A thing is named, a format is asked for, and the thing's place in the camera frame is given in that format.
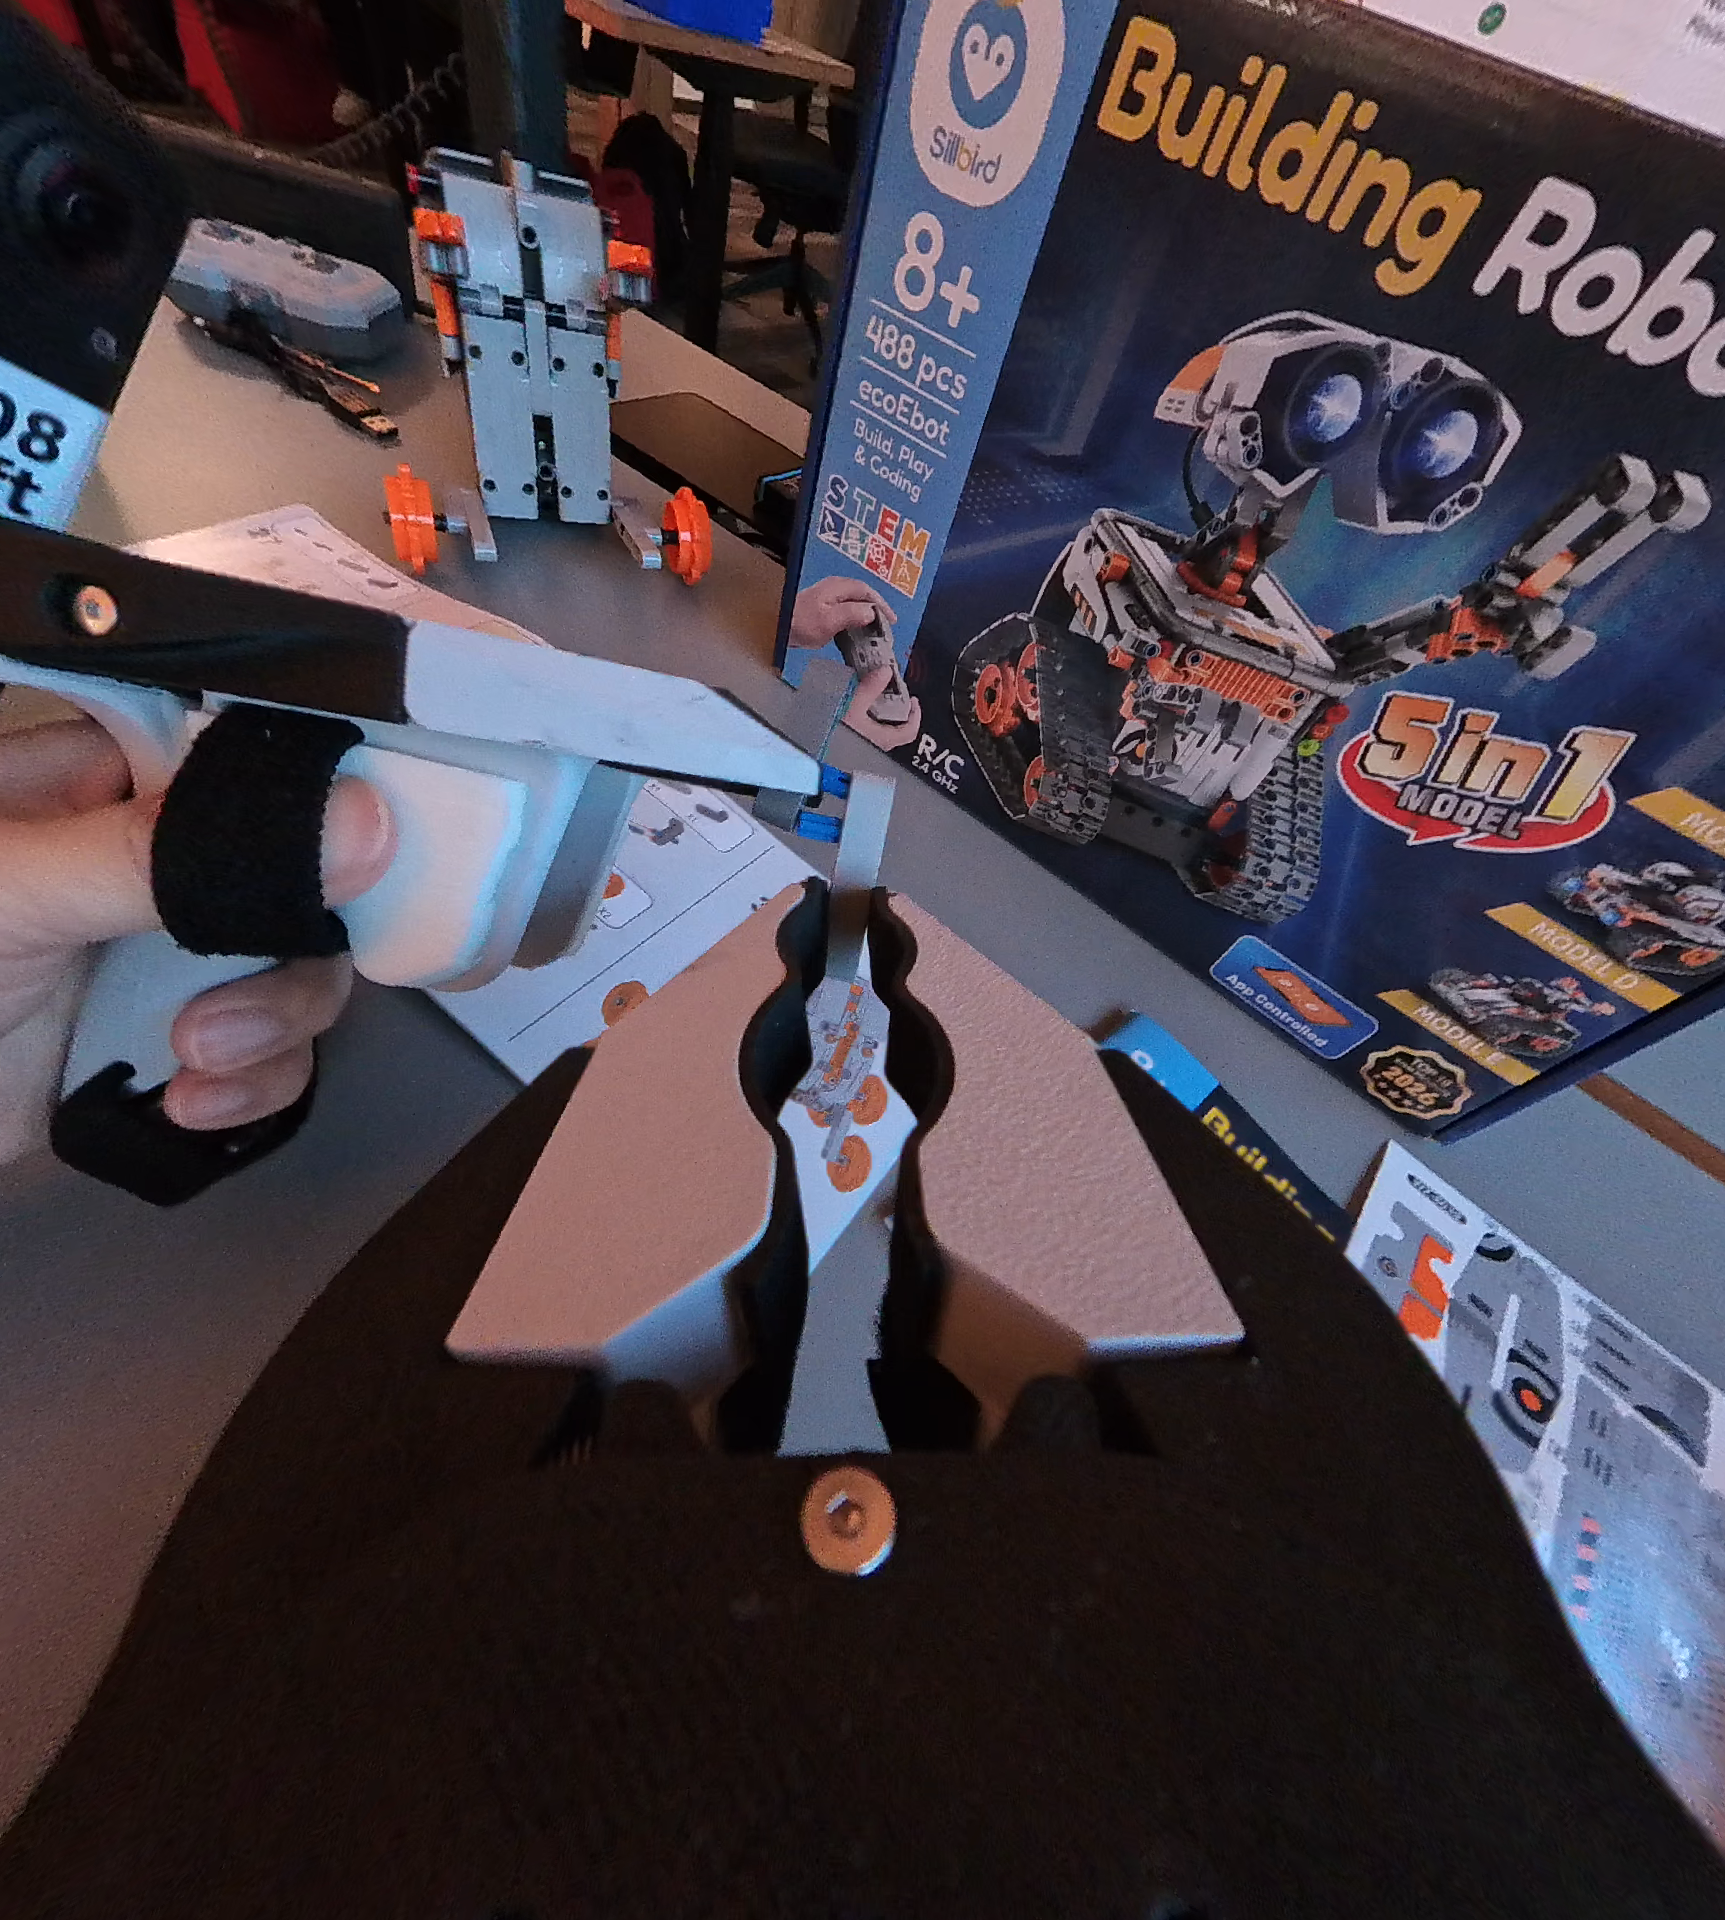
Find blue toy box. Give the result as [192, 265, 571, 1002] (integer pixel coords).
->
[777, 0, 1725, 1144]

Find grey remote controller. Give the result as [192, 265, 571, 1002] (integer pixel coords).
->
[169, 217, 410, 367]

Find person's left hand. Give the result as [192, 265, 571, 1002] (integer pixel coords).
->
[0, 714, 398, 1200]

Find black usb cable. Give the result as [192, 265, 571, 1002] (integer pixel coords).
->
[211, 315, 405, 447]

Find grey toy robot model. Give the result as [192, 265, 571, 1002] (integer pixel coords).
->
[405, 147, 658, 527]

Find light grey holed beam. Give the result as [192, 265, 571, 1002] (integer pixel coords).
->
[806, 773, 896, 991]

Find black office chair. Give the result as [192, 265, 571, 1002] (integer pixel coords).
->
[721, 90, 853, 377]

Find dark grey angled beam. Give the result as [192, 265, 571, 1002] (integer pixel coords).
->
[749, 664, 858, 844]

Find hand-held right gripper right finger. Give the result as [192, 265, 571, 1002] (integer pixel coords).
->
[869, 883, 1249, 1456]

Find black upright panel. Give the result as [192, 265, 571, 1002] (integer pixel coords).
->
[150, 112, 421, 287]

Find open instruction booklet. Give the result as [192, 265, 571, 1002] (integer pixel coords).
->
[127, 503, 921, 1284]

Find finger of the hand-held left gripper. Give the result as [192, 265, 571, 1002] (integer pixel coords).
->
[400, 619, 827, 801]

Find red bag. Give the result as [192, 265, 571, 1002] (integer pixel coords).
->
[24, 0, 340, 142]

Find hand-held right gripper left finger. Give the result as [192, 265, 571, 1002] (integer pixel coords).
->
[447, 882, 833, 1456]

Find dark grey desk column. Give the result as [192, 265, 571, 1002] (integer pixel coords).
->
[466, 0, 571, 160]

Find sticker sheet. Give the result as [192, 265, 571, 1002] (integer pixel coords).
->
[1346, 1138, 1725, 1869]

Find white task sheet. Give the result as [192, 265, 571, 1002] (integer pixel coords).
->
[1350, 0, 1725, 160]

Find grey desk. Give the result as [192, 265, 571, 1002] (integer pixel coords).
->
[0, 291, 1725, 1920]

